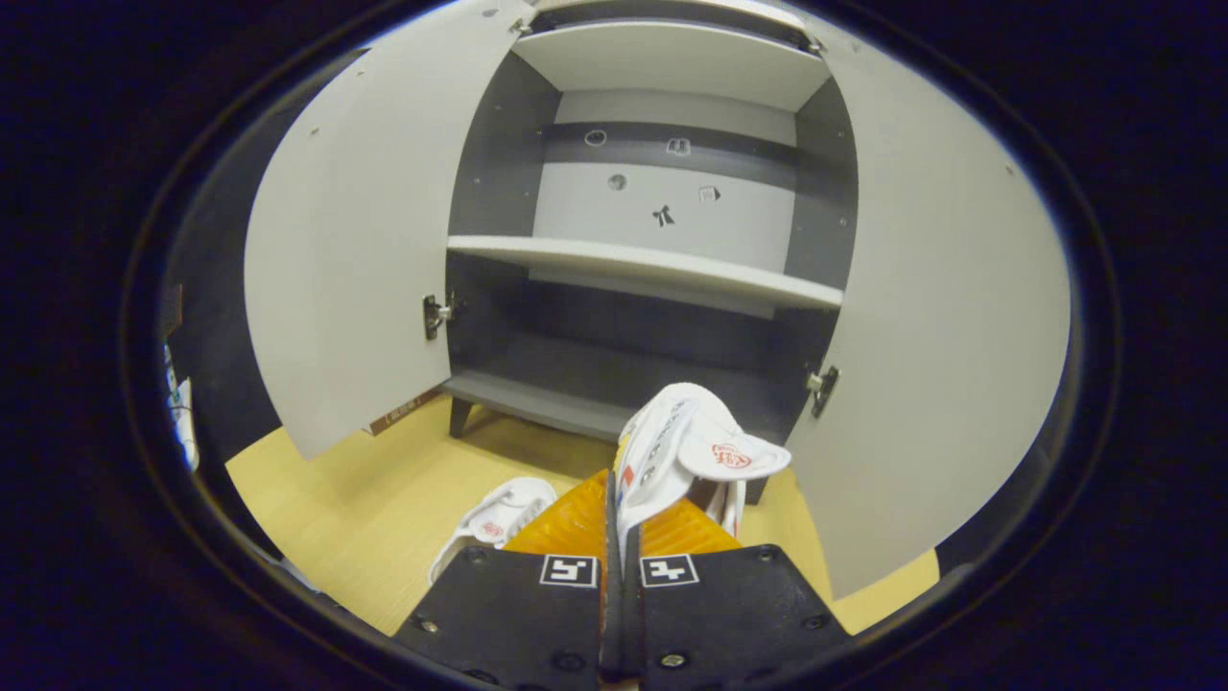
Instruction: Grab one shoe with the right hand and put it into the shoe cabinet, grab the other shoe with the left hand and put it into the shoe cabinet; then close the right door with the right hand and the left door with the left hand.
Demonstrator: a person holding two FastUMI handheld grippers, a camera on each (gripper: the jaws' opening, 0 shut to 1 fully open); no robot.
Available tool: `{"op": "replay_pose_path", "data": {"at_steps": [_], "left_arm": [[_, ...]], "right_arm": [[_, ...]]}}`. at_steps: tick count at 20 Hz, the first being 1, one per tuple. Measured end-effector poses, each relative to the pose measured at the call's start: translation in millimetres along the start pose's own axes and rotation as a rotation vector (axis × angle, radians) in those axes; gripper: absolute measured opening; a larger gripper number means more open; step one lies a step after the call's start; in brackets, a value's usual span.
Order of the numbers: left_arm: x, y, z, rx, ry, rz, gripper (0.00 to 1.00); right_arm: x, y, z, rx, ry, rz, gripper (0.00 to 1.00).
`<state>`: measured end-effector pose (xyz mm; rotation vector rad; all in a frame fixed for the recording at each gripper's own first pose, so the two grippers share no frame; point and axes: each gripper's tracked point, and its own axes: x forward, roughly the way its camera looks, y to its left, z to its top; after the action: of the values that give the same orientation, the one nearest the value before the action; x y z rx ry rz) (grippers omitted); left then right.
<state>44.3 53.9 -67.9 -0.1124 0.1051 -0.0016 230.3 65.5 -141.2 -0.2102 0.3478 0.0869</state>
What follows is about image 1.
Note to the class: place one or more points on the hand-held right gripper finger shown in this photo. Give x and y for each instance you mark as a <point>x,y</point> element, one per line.
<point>631,624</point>
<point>611,624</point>

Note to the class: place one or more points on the white shoe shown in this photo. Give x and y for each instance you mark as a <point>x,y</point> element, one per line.
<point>499,513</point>
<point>672,432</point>

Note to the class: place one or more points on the white shoe cabinet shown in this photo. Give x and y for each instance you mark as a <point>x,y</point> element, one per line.
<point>662,264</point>

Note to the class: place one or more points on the white cabinet door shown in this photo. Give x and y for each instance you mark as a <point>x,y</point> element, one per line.
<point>940,317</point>
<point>355,240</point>

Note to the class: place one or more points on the metal door hinge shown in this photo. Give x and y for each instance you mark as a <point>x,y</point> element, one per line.
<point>436,315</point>
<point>822,387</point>
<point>521,25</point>
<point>814,46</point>

